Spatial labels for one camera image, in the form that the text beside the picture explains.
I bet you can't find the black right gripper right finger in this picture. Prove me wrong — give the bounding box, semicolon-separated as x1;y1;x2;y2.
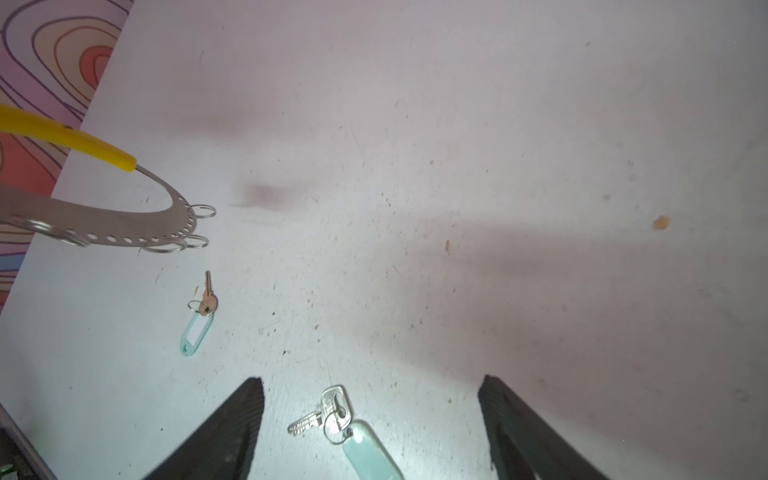
478;375;606;480

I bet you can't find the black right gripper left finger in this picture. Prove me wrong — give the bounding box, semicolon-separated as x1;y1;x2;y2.
147;377;265;480

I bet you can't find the key with small mint tag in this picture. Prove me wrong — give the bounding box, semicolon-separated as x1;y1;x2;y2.
287;385;404;480

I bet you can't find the metal keyring organizer yellow grip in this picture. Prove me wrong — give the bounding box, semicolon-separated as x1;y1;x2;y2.
1;105;216;254

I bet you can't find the key with long mint tag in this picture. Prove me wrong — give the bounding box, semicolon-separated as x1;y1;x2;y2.
179;271;219;357

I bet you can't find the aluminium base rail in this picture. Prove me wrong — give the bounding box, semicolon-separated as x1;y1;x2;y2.
0;406;57;480

